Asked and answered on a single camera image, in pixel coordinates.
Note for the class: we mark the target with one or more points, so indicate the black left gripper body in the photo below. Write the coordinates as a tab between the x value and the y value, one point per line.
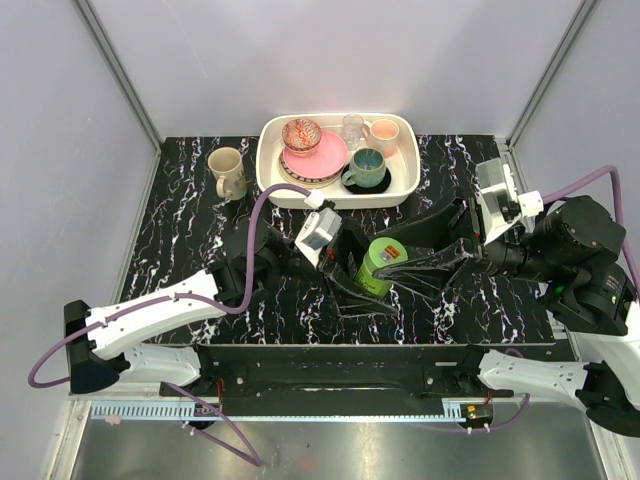
296	261

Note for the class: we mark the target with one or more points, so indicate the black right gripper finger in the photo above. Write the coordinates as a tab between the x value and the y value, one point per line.
445	221
428	274

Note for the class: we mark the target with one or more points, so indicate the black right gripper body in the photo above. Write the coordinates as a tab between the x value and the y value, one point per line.
514	256

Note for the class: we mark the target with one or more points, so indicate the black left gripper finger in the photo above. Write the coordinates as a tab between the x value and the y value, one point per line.
350	299
345	252

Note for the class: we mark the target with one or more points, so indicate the green pill bottle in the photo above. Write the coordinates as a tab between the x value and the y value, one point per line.
365	276

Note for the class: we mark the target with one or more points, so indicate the green bottle cap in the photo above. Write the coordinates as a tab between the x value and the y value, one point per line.
383	252

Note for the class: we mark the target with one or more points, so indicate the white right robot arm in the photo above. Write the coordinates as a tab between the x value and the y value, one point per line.
573	250

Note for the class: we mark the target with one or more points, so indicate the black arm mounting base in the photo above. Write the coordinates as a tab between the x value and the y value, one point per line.
432	371

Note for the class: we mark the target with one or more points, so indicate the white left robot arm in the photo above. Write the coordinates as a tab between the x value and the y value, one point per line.
109	344

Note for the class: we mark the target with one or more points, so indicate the striped rim plate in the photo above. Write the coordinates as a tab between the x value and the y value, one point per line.
292	178

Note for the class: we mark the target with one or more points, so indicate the black saucer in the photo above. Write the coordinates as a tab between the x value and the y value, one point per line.
375	190

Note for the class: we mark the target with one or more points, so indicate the teal green mug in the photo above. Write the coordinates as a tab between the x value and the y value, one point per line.
366	169

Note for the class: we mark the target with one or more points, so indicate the pink plate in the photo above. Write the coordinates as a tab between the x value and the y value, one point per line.
327	160

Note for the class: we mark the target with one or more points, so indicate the beige floral mug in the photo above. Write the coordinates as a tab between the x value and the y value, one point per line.
226	164

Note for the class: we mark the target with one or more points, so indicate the peach pink mug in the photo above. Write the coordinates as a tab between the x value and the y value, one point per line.
383	135

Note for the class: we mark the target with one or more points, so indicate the red patterned glass bowl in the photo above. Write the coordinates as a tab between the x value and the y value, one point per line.
301	136

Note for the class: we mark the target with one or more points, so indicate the clear glass cup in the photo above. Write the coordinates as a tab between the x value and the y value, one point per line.
354	129

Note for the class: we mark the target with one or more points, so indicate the right orange power connector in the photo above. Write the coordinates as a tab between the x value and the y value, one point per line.
478	412

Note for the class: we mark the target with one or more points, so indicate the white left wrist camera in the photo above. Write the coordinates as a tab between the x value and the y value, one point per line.
319	229

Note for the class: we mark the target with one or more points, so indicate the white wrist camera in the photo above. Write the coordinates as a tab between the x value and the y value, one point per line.
502	200
319	229

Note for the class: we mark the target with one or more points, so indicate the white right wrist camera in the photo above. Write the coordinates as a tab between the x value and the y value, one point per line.
502	200

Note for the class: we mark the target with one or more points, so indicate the white slotted cable duct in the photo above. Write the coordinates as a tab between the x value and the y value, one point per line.
442	412

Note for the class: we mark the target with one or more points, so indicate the right aluminium frame post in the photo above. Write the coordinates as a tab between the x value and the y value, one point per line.
568	40

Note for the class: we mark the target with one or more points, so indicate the aluminium frame post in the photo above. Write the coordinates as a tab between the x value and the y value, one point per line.
99	35
568	40

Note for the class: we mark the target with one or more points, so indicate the left aluminium frame post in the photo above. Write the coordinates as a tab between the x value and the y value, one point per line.
99	35

